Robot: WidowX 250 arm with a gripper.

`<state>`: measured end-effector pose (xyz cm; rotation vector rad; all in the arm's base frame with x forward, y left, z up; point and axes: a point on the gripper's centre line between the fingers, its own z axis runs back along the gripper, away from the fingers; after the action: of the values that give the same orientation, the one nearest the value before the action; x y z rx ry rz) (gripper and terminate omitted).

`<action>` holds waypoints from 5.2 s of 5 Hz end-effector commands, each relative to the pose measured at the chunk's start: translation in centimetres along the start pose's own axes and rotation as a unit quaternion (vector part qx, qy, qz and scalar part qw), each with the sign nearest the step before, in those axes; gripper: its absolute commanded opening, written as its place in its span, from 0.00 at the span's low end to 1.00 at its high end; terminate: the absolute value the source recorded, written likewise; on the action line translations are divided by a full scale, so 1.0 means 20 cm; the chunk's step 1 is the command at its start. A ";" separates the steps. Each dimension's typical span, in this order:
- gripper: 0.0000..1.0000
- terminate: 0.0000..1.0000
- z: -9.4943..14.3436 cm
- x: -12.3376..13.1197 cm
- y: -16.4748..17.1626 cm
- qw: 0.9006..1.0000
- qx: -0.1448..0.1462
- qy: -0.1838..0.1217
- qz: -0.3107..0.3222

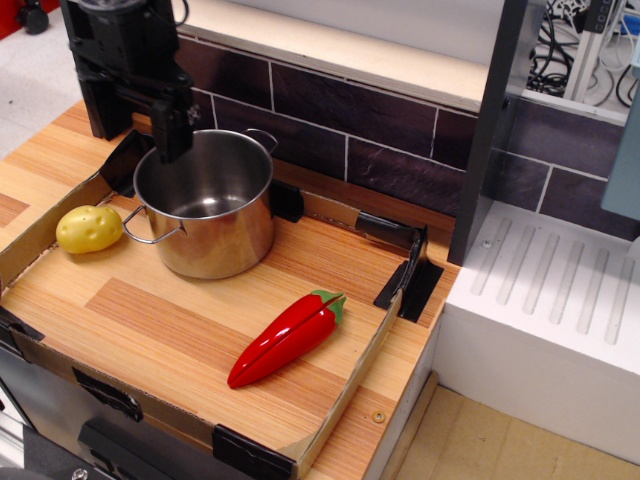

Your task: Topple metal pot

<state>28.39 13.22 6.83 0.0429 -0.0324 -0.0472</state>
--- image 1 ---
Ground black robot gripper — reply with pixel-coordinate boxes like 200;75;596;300
67;4;193;164

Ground stainless steel pot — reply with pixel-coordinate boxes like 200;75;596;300
133;129;278;280

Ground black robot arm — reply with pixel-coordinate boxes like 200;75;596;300
60;1;194;163

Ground cardboard fence with black tape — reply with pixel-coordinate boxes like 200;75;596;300
1;119;456;479

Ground yellow toy potato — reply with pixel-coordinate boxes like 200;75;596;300
55;205;123;254

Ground black caster wheel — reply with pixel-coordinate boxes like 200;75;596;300
16;0;49;35

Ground red toy chili pepper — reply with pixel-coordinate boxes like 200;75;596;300
227;290;347;389

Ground brass screw in table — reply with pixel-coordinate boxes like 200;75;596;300
371;411;386;423

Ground white ribbed drainboard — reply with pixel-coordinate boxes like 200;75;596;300
433;203;639;462

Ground dark grey shelf frame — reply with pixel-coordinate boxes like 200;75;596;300
58;0;531;267

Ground black cable bundle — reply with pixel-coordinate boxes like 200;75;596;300
527;0;640;107

